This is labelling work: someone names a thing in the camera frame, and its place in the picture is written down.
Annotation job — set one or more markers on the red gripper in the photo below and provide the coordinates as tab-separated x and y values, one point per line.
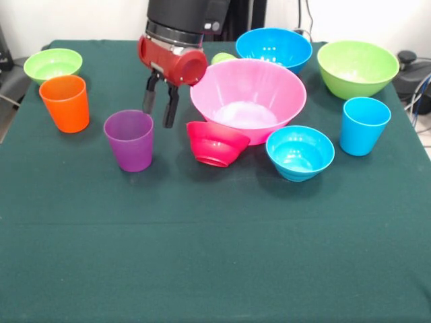
175	64

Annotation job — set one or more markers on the purple cup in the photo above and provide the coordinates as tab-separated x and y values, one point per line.
129	144

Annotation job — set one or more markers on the small magenta bowl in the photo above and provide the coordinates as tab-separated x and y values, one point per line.
215	144

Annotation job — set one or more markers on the green cup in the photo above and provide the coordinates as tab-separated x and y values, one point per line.
220	58

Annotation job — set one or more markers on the large pink bowl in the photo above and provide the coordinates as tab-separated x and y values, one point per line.
249	97

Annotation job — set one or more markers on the small green bowl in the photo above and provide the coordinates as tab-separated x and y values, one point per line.
52	64

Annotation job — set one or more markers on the large blue bowl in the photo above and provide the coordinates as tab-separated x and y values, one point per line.
272	47

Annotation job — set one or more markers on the small cyan bowl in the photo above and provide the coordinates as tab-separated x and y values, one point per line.
299	154

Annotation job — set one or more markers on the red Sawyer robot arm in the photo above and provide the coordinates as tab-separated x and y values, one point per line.
182	13

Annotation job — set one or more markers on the orange red cup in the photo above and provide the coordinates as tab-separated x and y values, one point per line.
64	104

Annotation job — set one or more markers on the dark green tablecloth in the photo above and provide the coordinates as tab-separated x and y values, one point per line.
215	235

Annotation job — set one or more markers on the black device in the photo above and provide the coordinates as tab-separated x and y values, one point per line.
5	50

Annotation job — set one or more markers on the large green bowl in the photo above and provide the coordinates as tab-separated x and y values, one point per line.
358	69

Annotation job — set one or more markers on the blue cup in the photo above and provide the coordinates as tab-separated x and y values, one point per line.
365	126

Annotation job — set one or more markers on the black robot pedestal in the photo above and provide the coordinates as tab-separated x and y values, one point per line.
246	17

